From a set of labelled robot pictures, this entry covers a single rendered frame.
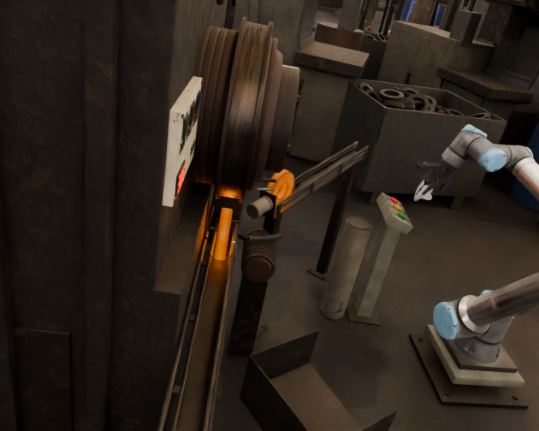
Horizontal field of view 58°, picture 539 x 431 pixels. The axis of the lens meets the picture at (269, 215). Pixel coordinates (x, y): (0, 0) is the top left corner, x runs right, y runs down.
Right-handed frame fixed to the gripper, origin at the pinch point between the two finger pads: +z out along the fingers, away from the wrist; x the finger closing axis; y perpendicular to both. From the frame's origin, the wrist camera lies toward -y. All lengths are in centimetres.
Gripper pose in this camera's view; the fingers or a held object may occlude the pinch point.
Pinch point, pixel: (415, 197)
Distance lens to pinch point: 215.9
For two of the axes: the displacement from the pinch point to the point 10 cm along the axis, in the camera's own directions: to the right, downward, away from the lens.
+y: 8.6, 4.4, 2.5
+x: -0.1, -4.9, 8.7
